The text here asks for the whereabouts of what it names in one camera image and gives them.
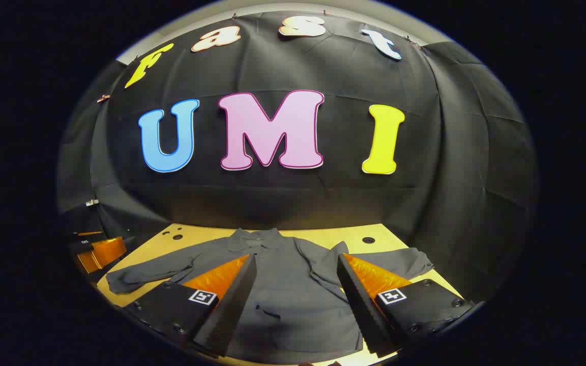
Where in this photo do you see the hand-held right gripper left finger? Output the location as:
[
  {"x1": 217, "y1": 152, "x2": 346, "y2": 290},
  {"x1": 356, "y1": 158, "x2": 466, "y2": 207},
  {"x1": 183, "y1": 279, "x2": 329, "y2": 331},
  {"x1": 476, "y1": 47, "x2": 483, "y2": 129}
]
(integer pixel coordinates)
[{"x1": 123, "y1": 254, "x2": 258, "y2": 359}]

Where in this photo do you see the grey button-up shirt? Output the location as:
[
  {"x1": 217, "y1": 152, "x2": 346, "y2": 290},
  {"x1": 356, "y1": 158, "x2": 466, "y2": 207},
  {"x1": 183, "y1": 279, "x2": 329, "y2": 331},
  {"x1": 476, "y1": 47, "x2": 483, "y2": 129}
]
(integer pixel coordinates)
[{"x1": 106, "y1": 227, "x2": 435, "y2": 364}]

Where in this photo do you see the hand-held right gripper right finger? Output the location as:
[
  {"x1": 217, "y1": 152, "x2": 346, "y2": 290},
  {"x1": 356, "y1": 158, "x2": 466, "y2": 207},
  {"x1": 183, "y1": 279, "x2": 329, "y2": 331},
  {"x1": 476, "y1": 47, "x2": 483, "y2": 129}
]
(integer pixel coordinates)
[{"x1": 336, "y1": 253, "x2": 477, "y2": 357}]

